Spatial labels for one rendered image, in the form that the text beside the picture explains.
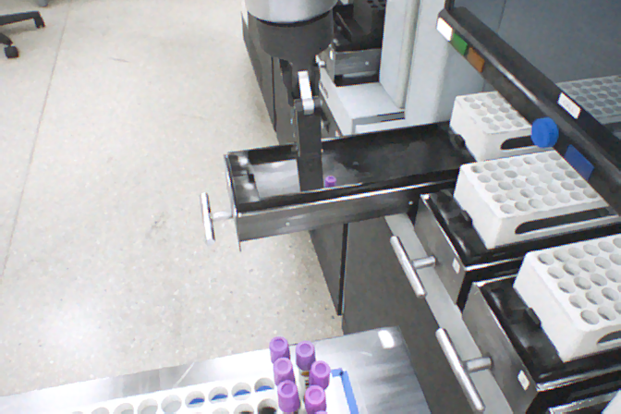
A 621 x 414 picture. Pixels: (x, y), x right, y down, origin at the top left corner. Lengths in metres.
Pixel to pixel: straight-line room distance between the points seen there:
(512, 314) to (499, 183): 0.17
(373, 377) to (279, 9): 0.35
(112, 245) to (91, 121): 0.78
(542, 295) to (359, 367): 0.20
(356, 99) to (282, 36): 0.56
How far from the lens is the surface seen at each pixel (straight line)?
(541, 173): 0.73
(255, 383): 0.46
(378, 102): 1.04
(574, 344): 0.58
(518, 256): 0.69
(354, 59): 1.07
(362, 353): 0.55
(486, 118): 0.80
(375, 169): 0.77
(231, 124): 2.28
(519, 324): 0.61
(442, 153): 0.81
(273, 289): 1.63
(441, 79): 0.85
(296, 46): 0.51
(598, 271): 0.62
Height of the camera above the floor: 1.29
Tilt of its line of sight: 41 degrees down
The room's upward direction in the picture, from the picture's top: straight up
